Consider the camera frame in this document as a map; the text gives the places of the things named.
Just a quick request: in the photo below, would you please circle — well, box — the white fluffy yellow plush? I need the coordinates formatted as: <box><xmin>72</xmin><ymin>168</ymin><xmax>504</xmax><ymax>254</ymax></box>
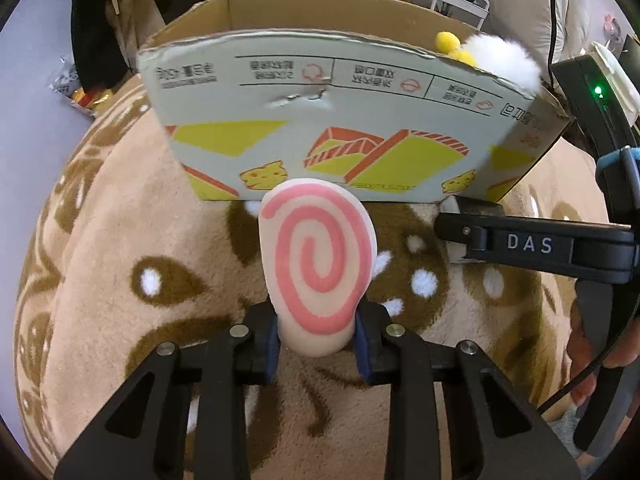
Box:
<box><xmin>435</xmin><ymin>32</ymin><xmax>541</xmax><ymax>94</ymax></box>

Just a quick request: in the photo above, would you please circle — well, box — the person's right hand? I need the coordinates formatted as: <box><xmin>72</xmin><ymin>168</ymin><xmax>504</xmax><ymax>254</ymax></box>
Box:
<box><xmin>565</xmin><ymin>299</ymin><xmax>640</xmax><ymax>409</ymax></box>

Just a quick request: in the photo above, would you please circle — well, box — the beige brown patterned rug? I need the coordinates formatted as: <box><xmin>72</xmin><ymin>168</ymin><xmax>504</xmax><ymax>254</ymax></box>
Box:
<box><xmin>14</xmin><ymin>80</ymin><xmax>575</xmax><ymax>479</ymax></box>

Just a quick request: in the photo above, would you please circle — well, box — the snack bag by wall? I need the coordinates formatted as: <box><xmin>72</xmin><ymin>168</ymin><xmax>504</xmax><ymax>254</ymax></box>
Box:
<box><xmin>48</xmin><ymin>56</ymin><xmax>114</xmax><ymax>119</ymax></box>

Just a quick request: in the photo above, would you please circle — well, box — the cream quilted bedding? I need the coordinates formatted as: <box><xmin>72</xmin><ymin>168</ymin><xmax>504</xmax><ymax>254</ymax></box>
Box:
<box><xmin>489</xmin><ymin>0</ymin><xmax>634</xmax><ymax>66</ymax></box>

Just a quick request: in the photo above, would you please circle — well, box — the beige hanging coat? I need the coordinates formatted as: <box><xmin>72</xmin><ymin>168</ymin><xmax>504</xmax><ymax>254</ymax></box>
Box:
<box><xmin>102</xmin><ymin>0</ymin><xmax>188</xmax><ymax>61</ymax></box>

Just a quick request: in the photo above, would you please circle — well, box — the white metal cart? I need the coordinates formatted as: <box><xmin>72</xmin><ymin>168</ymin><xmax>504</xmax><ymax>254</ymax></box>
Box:
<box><xmin>431</xmin><ymin>0</ymin><xmax>490</xmax><ymax>30</ymax></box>

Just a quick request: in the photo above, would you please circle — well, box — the pink spiral roll plush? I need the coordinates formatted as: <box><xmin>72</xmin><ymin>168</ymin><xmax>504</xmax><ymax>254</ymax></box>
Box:
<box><xmin>258</xmin><ymin>178</ymin><xmax>378</xmax><ymax>358</ymax></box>

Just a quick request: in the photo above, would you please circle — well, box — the printed cardboard box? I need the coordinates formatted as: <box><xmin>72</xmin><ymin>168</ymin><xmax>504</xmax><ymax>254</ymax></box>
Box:
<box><xmin>138</xmin><ymin>0</ymin><xmax>568</xmax><ymax>203</ymax></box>

